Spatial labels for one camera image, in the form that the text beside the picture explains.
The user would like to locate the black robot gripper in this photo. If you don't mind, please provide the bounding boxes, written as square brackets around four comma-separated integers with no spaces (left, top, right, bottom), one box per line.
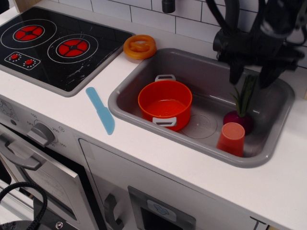
[213,0,305,89]

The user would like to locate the purple toy beet green leaves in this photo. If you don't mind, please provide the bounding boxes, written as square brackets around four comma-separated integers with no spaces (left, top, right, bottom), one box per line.
[223,74,259,135]

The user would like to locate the grey plastic sink basin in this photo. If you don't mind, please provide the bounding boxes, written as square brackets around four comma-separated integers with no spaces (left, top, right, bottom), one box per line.
[108,48,295,168]

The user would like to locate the orange toy pot lid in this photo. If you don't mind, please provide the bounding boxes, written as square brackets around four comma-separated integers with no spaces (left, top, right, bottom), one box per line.
[123,34,157,60]

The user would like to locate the orange plastic cup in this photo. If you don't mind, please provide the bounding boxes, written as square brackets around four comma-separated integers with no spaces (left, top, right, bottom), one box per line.
[216,122,245,157]

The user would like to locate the blue plastic toy knife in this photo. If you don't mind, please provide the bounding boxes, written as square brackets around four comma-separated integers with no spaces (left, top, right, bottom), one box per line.
[85,87,115,135]

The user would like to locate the dishwasher panel with blue button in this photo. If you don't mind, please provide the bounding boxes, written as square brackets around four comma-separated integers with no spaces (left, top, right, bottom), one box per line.
[128,186,196,230]

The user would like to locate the black toy stove top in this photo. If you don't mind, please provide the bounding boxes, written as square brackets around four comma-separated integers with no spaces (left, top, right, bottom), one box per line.
[0,7,132,97]

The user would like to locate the grey oven knob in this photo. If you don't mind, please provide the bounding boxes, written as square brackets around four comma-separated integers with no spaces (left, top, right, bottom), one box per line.
[26,123,55,147]

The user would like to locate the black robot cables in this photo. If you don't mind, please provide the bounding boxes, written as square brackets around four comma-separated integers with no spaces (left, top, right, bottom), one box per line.
[205,0,307,46]

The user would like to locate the orange toy pot grey handles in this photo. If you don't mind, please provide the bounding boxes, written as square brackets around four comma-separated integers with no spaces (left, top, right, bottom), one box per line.
[138,74,193,131]

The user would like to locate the white cabinet door grey handle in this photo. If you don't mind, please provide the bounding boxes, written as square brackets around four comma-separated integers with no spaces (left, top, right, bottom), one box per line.
[79,139,135,230]

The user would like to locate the toy oven door grey handle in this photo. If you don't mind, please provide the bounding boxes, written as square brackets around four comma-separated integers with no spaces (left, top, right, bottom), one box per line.
[0,126,105,230]

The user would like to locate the black braided cable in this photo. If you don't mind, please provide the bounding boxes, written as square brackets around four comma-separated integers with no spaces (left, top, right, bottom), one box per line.
[0,182,48,230]

